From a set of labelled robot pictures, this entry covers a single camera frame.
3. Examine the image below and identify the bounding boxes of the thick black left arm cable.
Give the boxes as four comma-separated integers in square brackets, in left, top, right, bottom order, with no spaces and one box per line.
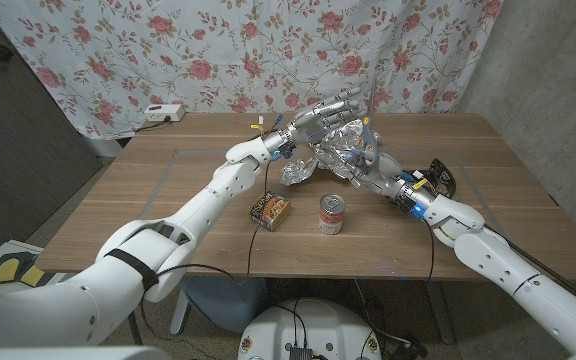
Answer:
[126,307,145,347]

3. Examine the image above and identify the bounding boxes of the grey stool under table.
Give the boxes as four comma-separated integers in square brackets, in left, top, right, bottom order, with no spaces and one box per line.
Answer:
[173,275,269,335]

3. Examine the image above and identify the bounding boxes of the small black torso box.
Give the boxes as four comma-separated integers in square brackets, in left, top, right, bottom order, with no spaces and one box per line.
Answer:
[287,343,315,360]

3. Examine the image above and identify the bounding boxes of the yellow blue Spam box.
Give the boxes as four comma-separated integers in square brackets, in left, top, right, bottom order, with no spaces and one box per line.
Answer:
[249,190,292,232]

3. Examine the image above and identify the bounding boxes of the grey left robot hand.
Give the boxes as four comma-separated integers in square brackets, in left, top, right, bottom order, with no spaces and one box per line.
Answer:
[287,87,365,147]

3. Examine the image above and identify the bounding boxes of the dark wooden door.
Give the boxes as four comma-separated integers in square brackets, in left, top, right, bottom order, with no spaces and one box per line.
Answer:
[0,0,104,266]

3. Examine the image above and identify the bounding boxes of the white power strip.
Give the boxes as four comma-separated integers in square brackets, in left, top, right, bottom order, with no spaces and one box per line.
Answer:
[143,103,187,123]

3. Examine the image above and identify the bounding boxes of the large aluminum foil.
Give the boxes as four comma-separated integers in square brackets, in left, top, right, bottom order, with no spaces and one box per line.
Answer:
[312,117,382,180]

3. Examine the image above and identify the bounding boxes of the white table leg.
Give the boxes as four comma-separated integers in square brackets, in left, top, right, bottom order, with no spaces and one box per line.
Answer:
[169,287,189,335]

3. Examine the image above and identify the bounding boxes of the grey scissors with orange handles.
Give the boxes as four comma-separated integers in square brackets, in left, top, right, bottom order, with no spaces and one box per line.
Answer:
[356,78,381,170]

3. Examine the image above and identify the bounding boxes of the floral backdrop cloth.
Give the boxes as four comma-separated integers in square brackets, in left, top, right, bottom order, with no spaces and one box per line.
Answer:
[0,0,504,141]

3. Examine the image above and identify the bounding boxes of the black torso cable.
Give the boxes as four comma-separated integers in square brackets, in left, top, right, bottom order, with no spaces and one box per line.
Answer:
[272,298,309,347]

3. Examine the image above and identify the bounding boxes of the white robot torso base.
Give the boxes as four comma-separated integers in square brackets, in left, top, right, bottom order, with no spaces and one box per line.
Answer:
[237,298,383,360]

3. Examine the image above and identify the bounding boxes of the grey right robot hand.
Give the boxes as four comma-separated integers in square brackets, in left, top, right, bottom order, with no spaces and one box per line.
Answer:
[345,148,419,201]

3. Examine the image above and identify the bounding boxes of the black tambourine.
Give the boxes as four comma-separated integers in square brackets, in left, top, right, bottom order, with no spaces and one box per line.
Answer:
[387,158,458,211]

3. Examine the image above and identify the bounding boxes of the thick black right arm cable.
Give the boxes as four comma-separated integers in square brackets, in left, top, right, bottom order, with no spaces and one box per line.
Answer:
[482,223,576,316]

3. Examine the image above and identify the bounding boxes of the small crumpled aluminum foil piece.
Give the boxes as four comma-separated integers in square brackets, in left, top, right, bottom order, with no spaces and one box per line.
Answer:
[280,156,319,188]

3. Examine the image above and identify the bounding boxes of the black power adapter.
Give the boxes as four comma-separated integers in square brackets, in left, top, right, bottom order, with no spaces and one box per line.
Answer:
[392,333,429,360]

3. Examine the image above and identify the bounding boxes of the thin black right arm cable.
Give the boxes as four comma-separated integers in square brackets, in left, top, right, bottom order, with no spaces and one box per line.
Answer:
[423,219,437,282]

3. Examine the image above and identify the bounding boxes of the black power strip cable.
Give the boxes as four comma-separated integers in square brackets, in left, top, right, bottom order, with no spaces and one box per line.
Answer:
[135,115,172,134]

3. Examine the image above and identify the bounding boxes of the grey table leg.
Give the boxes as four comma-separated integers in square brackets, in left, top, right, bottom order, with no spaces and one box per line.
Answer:
[425,279,457,345]

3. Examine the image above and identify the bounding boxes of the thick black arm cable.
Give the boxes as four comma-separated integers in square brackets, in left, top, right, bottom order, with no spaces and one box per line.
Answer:
[126,307,145,347]
[482,223,576,316]

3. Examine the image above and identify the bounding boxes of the red white soup can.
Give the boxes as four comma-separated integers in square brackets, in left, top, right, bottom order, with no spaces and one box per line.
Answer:
[318,193,347,236]

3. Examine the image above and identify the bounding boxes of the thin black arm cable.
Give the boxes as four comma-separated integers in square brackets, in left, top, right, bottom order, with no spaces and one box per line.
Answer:
[423,219,437,282]
[140,158,275,351]

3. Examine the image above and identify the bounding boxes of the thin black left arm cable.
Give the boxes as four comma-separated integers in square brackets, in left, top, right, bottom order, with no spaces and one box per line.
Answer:
[140,158,275,351]

